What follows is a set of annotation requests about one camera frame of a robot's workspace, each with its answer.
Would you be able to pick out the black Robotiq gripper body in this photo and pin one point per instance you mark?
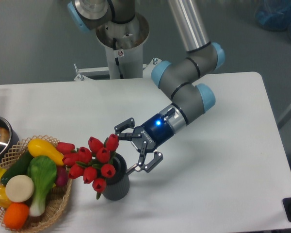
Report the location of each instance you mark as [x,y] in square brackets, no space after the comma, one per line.
[154,131]

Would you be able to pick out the red tulip bouquet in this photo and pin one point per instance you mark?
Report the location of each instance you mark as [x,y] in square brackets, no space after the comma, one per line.
[94,163]

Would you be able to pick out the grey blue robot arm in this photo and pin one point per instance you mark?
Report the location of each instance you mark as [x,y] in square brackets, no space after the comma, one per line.
[188,101]

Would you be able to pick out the dark grey ribbed vase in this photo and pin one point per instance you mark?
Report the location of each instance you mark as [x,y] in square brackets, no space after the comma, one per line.
[117,186]

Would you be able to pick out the yellow squash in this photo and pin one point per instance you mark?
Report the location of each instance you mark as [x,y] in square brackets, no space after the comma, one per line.
[39,147]

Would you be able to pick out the green bok choy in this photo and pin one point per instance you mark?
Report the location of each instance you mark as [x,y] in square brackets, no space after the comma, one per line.
[43,171]

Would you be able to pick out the dark green cucumber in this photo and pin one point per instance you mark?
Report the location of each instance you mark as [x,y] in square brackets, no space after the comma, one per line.
[18,168]

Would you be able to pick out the orange fruit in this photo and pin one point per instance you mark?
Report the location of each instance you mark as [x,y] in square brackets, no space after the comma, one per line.
[16,215]

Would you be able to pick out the yellow bell pepper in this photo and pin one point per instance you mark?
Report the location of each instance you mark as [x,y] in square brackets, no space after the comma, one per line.
[5,202]

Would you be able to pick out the blue plastic bag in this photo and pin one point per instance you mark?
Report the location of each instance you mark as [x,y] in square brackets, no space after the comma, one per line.
[274,15]

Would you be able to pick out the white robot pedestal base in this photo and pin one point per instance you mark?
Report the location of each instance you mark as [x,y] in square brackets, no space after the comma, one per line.
[124,46]

